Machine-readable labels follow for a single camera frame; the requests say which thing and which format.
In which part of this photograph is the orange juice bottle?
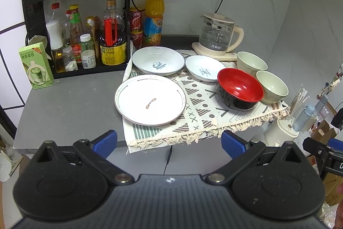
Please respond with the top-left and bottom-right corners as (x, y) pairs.
(142, 0), (164, 47)

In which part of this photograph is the small glass salt shaker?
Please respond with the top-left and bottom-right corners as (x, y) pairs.
(63, 46), (78, 71)

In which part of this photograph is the white capped oil bottle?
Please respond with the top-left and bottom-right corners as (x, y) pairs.
(46, 20), (66, 73)

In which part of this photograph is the glass electric kettle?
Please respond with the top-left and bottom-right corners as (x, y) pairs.
(198, 13), (244, 56)

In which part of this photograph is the cream bowl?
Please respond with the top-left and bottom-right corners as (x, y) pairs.
(256, 70), (289, 105)
(237, 51), (268, 77)

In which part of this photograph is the red label sauce bottle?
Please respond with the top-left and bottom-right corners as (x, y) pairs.
(70, 5), (84, 63)

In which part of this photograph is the white Sweet deep plate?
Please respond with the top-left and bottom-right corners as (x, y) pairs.
(132, 47), (185, 76)

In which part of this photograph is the blue grey water bottle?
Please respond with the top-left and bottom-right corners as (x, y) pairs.
(292, 103), (314, 132)

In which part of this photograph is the green tea carton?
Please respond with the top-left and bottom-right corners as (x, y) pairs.
(19, 42), (54, 89)

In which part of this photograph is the large white rimmed plate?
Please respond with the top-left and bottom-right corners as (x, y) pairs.
(114, 74), (187, 126)

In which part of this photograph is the red drink can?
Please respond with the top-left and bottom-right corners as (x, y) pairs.
(130, 30), (144, 49)
(130, 7), (142, 32)

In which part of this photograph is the small white capped jar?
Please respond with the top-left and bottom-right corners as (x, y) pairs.
(80, 34), (96, 69)

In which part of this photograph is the upper red drink can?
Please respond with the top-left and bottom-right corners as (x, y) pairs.
(130, 7), (142, 32)

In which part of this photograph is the patterned fringed table mat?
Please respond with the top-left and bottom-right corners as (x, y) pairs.
(122, 50), (289, 153)

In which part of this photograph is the large soy sauce jug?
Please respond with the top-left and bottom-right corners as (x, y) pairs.
(100, 0), (127, 66)

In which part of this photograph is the red capped clear bottle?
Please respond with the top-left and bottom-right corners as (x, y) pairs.
(48, 2), (69, 31)

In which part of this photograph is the lower red drink can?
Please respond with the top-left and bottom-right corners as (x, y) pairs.
(130, 30), (144, 49)

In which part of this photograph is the yellow squeeze pouch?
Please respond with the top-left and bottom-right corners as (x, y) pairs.
(86, 16), (101, 41)

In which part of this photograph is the small white bakery plate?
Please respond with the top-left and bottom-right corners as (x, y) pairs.
(185, 55), (225, 82)

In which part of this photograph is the white blender appliance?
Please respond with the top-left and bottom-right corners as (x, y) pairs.
(264, 119), (299, 147)

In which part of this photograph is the cream kettle base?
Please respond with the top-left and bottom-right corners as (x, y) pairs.
(192, 42), (237, 62)

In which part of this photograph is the red and black bowl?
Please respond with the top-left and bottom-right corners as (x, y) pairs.
(216, 68), (264, 110)

